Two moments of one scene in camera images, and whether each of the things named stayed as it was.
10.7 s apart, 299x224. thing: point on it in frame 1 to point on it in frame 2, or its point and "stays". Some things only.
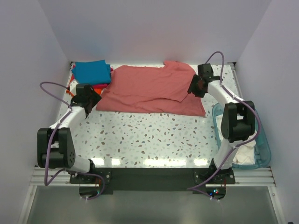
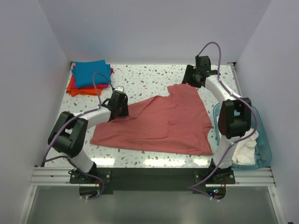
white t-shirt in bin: (245, 154) stays
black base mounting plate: (152, 181) stays
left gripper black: (96, 97) to (124, 112)
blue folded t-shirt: (92, 72) stays
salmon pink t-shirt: (152, 87) to (176, 122)
